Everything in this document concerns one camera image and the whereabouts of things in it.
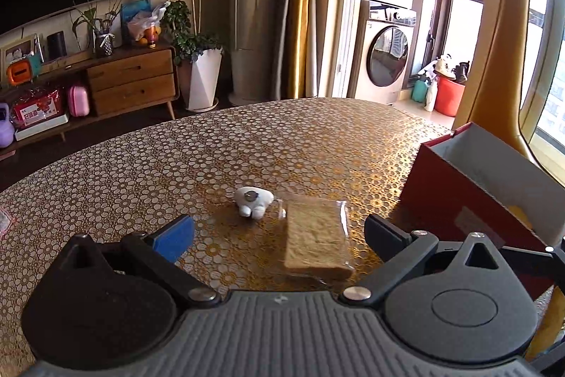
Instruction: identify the red gift package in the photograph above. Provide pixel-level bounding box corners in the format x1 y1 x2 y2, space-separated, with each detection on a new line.
10 88 70 141

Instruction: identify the orange box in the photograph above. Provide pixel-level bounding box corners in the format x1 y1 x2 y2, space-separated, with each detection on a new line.
6 58 32 85

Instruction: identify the pink hard case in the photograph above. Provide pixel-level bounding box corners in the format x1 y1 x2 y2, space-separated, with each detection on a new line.
67 83 90 117

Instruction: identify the small white toy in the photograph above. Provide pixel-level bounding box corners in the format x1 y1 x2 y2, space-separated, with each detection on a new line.
234 185 274 220

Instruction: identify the red cardboard box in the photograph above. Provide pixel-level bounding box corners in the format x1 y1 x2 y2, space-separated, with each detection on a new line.
399 122 565 302

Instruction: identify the wooden television cabinet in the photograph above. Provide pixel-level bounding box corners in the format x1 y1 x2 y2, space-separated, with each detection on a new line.
0 43 179 159

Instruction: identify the black speaker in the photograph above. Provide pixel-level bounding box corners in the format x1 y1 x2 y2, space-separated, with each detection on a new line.
46 31 67 60

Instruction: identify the red bucket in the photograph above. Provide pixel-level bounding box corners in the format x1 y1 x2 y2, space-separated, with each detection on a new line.
435 74 466 117

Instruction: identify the pair of shoes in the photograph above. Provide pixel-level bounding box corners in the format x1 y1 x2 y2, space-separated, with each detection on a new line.
435 54 471 84

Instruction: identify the teal spray bottle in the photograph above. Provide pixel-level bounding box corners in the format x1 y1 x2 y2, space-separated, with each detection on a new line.
412 74 431 104

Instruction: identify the washing machine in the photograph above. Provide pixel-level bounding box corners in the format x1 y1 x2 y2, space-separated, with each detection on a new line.
349 0 418 106

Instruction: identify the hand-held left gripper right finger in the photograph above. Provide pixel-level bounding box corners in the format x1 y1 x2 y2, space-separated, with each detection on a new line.
340 213 513 307

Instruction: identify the purple kettlebell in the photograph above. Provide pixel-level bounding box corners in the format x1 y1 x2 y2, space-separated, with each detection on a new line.
0 103 16 149

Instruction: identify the packaged bread slice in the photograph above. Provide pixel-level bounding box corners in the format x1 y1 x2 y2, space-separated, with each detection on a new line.
278 197 357 283

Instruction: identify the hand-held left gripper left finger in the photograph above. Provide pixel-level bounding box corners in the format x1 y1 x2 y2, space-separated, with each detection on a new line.
57 214 221 309

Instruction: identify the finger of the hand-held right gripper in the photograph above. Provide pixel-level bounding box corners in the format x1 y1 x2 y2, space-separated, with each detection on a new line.
503 245 565 285

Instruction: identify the white bottle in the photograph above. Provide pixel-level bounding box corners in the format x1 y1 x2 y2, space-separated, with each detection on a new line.
424 79 439 113

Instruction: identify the blue picture board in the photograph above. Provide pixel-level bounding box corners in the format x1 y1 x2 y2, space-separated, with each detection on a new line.
120 0 153 44

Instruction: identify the bamboo plant in vase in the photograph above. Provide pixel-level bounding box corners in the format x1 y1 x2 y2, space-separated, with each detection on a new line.
71 0 129 57

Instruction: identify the standing air conditioner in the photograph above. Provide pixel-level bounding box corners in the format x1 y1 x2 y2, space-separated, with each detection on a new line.
228 0 294 106

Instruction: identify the plastic bag of fruit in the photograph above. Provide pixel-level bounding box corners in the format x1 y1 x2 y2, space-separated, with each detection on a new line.
128 1 171 49

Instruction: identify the golden curtain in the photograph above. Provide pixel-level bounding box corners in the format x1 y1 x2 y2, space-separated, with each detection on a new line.
280 0 329 99

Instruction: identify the photo frame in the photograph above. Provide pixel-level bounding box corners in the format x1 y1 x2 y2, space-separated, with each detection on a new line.
0 33 40 69

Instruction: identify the potted tree white pot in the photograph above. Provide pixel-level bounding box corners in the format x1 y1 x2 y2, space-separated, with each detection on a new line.
141 0 224 113

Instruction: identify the tan giraffe figure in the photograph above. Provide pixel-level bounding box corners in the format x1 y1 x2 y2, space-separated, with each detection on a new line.
454 0 565 360

